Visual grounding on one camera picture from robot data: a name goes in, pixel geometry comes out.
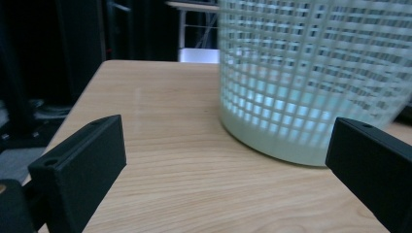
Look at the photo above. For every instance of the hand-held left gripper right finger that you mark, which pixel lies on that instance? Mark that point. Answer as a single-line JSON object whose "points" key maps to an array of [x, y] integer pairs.
{"points": [[372, 165]]}

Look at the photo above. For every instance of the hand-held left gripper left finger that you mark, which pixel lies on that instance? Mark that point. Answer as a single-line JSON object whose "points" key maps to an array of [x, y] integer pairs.
{"points": [[77, 171]]}

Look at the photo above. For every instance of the pale green mesh basket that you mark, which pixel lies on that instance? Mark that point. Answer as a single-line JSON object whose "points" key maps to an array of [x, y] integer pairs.
{"points": [[291, 74]]}

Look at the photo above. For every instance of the black stand base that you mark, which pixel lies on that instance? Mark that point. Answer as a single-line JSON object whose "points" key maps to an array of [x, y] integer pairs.
{"points": [[29, 129]]}

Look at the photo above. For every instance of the black curtain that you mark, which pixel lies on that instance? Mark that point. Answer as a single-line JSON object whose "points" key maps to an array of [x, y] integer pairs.
{"points": [[48, 42]]}

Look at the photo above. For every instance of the white metal frame table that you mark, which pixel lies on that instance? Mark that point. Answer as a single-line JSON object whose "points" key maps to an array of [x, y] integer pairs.
{"points": [[194, 29]]}

